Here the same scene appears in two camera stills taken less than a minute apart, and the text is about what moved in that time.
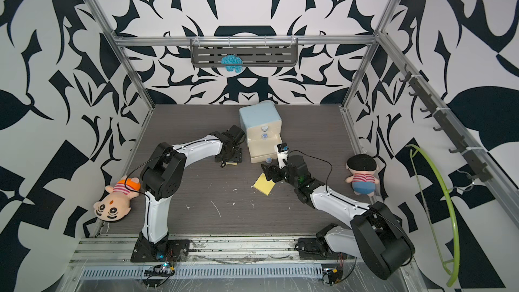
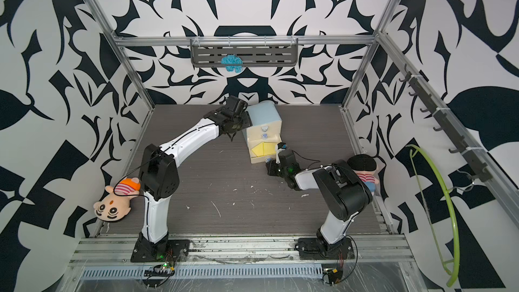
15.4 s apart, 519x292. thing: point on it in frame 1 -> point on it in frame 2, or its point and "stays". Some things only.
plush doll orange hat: x=116 y=205 stays
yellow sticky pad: x=263 y=185 -> x=259 y=149
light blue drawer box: x=262 y=126 stays
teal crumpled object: x=232 y=63 stays
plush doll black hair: x=364 y=167 stays
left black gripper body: x=236 y=155 -> x=244 y=122
